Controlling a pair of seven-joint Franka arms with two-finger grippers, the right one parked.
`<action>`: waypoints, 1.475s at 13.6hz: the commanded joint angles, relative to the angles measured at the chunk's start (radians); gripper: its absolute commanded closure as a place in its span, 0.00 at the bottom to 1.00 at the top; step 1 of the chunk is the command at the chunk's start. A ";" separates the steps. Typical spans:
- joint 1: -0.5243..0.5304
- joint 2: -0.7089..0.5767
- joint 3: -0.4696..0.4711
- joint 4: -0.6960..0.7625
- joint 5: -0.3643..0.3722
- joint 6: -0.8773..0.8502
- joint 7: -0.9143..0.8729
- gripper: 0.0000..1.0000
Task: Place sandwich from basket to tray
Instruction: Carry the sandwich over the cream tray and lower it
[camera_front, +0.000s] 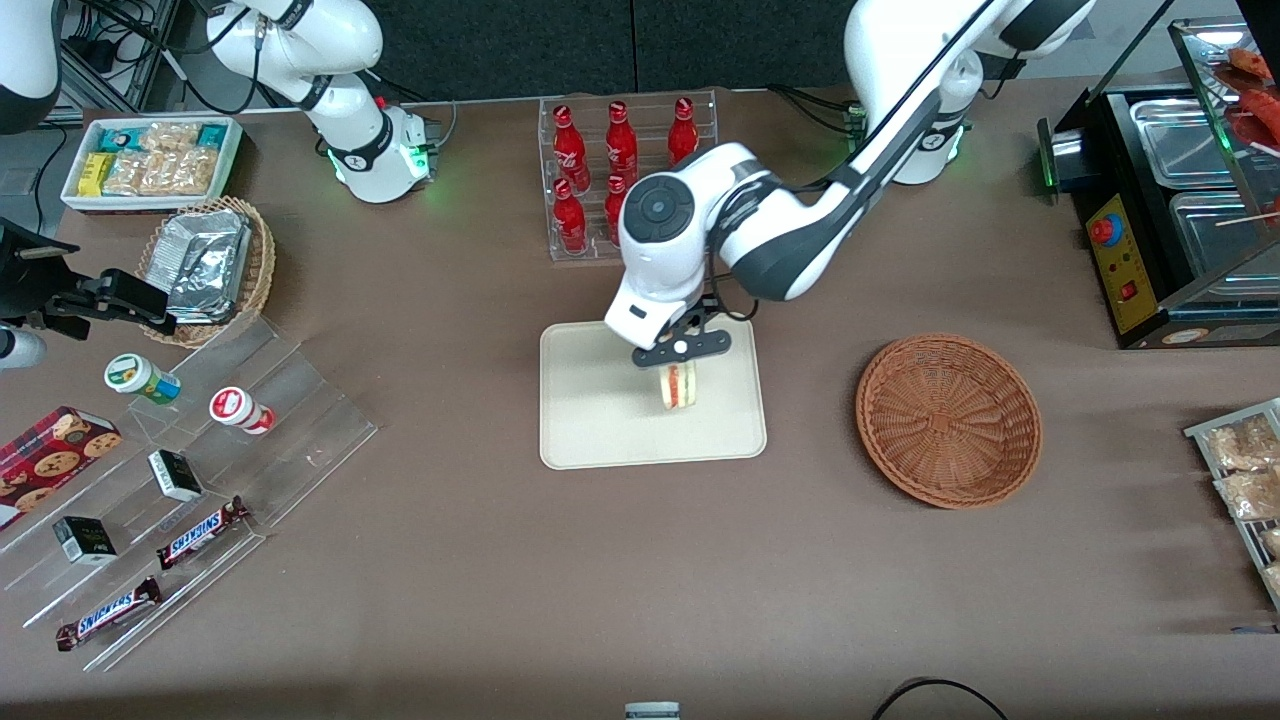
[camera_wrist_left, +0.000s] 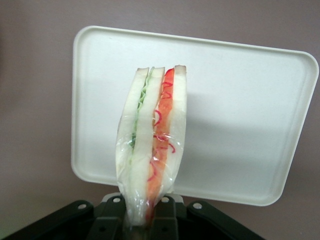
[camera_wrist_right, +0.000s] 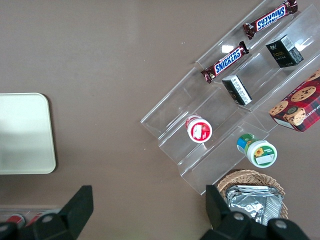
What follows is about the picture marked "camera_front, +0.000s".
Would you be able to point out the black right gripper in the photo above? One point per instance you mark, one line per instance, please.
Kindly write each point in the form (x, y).
(38, 285)

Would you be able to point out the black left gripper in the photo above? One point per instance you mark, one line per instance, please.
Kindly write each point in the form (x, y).
(700, 310)

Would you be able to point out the triangular sandwich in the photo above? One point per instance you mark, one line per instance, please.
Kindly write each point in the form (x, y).
(678, 388)

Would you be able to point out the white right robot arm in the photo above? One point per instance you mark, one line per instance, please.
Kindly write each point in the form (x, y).
(345, 100)

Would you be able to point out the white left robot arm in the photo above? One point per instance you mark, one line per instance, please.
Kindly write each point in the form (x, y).
(790, 235)

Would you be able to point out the beige rectangular tray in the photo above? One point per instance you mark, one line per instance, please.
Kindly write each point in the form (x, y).
(600, 410)

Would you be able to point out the light wicker basket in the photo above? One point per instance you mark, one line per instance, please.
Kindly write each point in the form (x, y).
(262, 270)

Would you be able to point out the brown round wicker basket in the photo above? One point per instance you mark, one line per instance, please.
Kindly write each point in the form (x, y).
(950, 420)

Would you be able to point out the grey metal snack tray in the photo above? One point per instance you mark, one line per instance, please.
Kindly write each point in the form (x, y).
(1200, 432)

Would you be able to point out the silver foil packet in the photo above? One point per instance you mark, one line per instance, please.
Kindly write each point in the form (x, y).
(205, 255)
(200, 308)

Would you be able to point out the green lid drink bottle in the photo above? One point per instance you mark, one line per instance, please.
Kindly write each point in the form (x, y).
(135, 375)

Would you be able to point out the white plastic snack bin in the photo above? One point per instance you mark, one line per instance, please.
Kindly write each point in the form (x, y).
(75, 200)

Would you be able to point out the red lid drink bottle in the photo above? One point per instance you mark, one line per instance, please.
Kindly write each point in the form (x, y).
(235, 408)

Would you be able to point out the clear bag of crackers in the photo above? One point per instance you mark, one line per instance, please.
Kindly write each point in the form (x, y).
(170, 137)
(180, 172)
(125, 173)

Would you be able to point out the yellow snack packet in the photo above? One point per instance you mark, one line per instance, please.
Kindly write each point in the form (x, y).
(95, 173)

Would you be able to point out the clear acrylic bottle rack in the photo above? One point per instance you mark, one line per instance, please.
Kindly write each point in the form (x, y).
(590, 255)

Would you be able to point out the small black box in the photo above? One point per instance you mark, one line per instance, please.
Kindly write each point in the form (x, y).
(85, 540)
(175, 475)

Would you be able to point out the teal snack packet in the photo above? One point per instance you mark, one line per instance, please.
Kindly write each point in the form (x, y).
(122, 137)
(211, 136)

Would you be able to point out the red cola bottle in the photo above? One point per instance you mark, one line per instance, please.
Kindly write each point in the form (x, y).
(570, 150)
(613, 215)
(683, 130)
(621, 145)
(570, 225)

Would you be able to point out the red cookie box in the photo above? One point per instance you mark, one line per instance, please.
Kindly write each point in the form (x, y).
(50, 460)

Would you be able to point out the clear acrylic stepped stand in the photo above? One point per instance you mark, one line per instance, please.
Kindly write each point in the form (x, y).
(290, 440)

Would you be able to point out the Snickers chocolate bar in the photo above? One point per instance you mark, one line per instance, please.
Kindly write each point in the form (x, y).
(200, 533)
(105, 615)

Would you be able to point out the small grey white device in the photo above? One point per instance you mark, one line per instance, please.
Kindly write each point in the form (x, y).
(652, 711)

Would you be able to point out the black food warmer cabinet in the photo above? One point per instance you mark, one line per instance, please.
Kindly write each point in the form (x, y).
(1125, 280)

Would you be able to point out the steel warmer pan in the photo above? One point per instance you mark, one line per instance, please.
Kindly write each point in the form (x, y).
(1185, 145)
(1215, 235)

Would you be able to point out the clear bag of fried snacks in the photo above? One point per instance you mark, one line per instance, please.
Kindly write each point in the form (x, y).
(1250, 495)
(1272, 542)
(1240, 445)
(1274, 578)

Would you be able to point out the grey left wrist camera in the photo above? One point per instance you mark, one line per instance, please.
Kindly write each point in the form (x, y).
(640, 315)

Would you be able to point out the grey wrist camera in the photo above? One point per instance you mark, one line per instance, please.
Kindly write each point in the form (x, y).
(18, 350)
(640, 315)

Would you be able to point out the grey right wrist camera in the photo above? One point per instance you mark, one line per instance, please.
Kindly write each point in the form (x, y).
(18, 350)

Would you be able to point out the aluminium frame rack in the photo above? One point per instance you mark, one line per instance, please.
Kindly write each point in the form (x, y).
(120, 55)

